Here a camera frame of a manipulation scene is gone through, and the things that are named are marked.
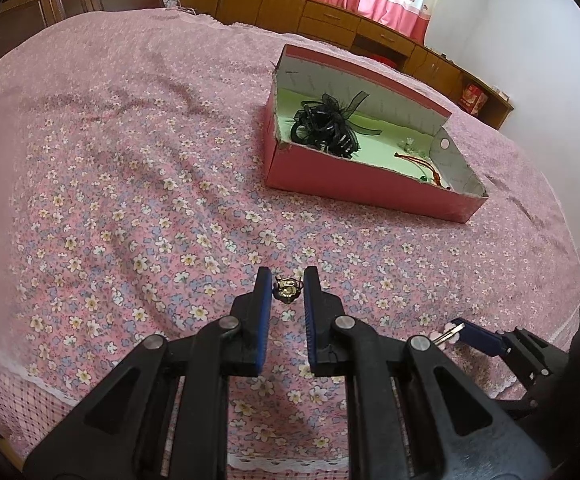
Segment small silver hair clip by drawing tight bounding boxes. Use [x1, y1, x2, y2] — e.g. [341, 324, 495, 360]
[430, 323, 464, 349]

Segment red braided cord bracelet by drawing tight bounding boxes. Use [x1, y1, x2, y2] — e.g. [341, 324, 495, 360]
[393, 150, 452, 190]

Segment small gold ring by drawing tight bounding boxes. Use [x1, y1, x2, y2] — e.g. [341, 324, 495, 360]
[272, 275, 305, 305]

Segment green bead bracelet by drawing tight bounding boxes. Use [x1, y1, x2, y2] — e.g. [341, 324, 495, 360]
[400, 135, 428, 156]

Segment black ribbon hair accessory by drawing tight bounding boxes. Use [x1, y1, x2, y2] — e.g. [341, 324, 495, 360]
[290, 91, 382, 159]

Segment pink floral bedspread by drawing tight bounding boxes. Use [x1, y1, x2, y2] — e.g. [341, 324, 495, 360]
[0, 10, 580, 456]

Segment red box on shelf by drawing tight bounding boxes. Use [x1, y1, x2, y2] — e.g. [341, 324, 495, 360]
[459, 82, 488, 116]

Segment pink cardboard box green lining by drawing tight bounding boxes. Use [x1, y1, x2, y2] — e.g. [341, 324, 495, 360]
[263, 44, 488, 223]

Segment red cushion in cabinet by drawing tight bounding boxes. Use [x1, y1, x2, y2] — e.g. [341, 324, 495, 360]
[366, 53, 401, 71]

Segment long wooden cabinet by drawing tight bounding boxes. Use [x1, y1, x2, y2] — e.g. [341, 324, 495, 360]
[178, 0, 513, 130]

